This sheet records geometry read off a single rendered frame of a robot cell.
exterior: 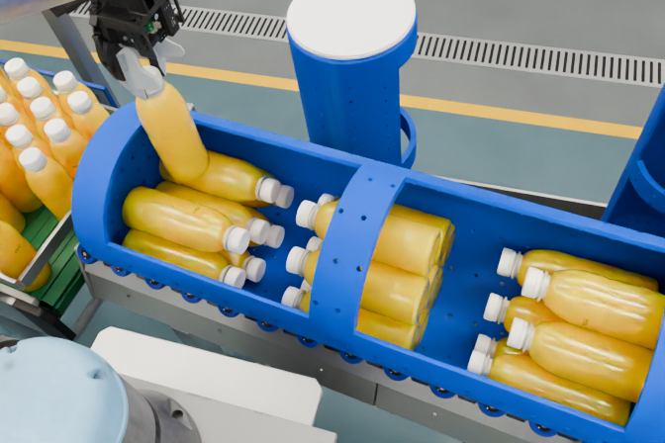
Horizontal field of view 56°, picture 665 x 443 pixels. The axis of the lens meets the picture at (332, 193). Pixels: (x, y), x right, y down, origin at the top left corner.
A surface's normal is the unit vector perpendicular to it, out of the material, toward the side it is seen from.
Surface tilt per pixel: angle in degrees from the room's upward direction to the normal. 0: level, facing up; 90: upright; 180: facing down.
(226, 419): 0
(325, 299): 56
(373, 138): 90
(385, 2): 0
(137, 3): 90
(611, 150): 0
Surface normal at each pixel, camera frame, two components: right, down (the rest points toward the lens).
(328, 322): -0.36, 0.55
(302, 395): -0.11, -0.56
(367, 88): 0.22, 0.79
